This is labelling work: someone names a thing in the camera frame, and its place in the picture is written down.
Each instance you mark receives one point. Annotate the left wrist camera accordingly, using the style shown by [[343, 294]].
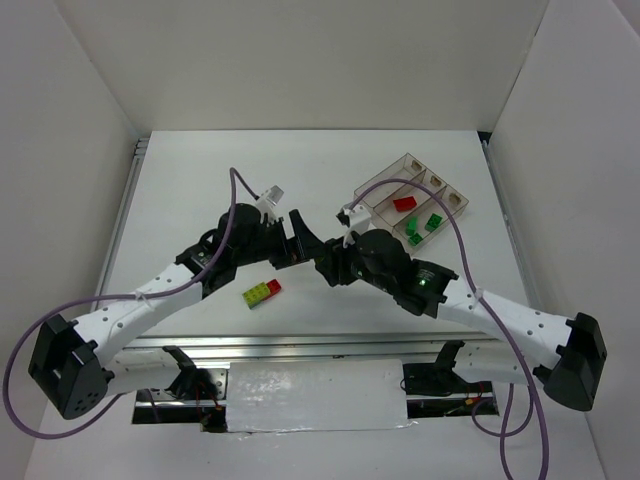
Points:
[[268, 201]]

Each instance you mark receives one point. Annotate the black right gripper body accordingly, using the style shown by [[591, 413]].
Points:
[[333, 262]]

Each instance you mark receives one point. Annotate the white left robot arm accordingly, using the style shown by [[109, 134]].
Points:
[[71, 361]]

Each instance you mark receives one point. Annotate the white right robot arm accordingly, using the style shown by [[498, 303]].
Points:
[[566, 355]]

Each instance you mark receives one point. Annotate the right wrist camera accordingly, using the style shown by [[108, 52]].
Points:
[[356, 219]]

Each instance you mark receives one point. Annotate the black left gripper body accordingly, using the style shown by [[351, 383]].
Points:
[[285, 240]]

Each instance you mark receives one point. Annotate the aluminium table frame rail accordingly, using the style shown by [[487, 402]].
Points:
[[180, 188]]

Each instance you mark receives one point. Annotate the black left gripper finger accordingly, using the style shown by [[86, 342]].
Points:
[[307, 239], [288, 255]]

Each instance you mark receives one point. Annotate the red two-by-four lego brick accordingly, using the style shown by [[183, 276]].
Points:
[[404, 204]]

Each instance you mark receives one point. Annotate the red two-by-two lego brick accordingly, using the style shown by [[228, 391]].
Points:
[[274, 287]]

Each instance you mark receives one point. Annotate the small green lego in tray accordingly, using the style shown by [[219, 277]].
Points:
[[415, 239]]

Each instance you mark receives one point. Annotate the green lego brick in tray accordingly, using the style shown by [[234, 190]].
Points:
[[433, 223]]

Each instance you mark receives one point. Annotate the green sloped lego in tray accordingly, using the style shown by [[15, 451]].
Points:
[[411, 226]]

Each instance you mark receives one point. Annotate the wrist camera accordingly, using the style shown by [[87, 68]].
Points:
[[268, 201], [356, 219]]

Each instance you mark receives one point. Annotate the clear plastic sorting tray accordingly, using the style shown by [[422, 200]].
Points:
[[405, 177]]

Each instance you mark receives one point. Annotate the lime two-by-four lego brick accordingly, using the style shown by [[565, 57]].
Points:
[[257, 294]]

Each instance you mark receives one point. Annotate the white foil cover plate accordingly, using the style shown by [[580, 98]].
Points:
[[280, 397]]

